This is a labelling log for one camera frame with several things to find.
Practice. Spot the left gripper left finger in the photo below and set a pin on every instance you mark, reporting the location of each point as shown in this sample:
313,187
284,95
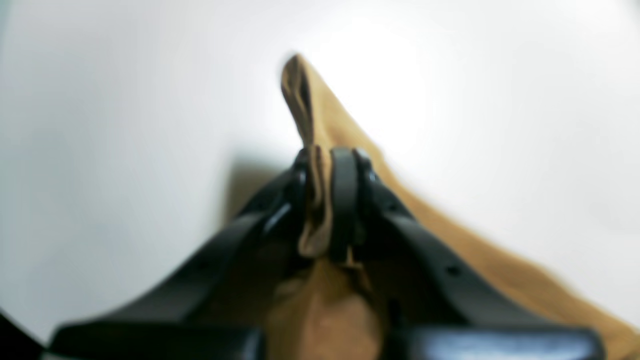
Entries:
214,306

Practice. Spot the brown t-shirt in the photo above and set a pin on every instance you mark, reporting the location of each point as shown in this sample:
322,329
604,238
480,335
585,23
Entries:
321,317

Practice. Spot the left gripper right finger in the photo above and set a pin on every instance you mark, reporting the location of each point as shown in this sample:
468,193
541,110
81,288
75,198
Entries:
437,307

